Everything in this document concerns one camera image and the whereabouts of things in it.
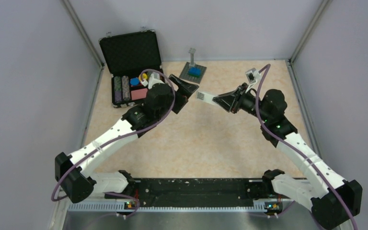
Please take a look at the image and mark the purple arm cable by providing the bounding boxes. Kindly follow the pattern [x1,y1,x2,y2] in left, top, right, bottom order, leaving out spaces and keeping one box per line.
[254,64,359,230]
[50,69,177,219]

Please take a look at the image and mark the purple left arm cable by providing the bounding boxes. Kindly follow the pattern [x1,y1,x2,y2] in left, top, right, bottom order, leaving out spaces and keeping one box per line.
[50,69,177,219]

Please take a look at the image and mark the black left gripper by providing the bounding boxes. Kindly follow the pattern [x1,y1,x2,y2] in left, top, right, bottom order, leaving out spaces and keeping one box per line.
[156,74,199,121]

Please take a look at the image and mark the grey lego baseplate with bricks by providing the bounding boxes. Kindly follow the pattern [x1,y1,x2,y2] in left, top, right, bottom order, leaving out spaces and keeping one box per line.
[179,47,207,84]

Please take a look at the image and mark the blue poker chip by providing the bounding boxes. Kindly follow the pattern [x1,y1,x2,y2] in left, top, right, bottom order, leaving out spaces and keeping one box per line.
[130,78,141,87]

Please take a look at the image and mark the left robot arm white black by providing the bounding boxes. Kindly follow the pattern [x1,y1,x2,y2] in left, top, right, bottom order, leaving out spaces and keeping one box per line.
[51,72,199,204]

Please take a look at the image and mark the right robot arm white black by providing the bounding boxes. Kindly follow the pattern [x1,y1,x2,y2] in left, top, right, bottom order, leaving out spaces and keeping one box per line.
[211,83,363,230]

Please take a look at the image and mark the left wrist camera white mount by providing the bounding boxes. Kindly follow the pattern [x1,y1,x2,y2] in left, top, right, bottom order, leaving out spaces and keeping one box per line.
[140,72,165,89]

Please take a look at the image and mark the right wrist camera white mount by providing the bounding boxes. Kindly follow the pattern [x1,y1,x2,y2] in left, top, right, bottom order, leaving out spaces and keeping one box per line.
[245,68,262,92]

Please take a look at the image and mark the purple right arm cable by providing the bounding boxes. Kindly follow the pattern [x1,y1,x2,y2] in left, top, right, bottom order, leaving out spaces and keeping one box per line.
[254,64,359,230]

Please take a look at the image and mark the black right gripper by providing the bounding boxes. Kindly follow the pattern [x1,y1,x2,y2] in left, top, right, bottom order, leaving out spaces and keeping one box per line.
[214,82,270,122]

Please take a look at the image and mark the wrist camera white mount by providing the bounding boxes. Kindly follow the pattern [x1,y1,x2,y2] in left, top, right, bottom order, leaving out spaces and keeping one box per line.
[245,68,262,92]
[140,72,165,89]

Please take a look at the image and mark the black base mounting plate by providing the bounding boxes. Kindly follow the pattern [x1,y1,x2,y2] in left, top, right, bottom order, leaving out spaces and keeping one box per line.
[122,178,285,208]

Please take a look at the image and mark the white remote control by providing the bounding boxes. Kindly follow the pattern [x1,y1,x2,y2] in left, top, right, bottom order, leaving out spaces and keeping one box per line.
[196,91,218,105]

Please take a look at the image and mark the black poker chip case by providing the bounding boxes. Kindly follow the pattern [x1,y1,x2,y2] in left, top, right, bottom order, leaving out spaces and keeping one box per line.
[99,30,163,108]

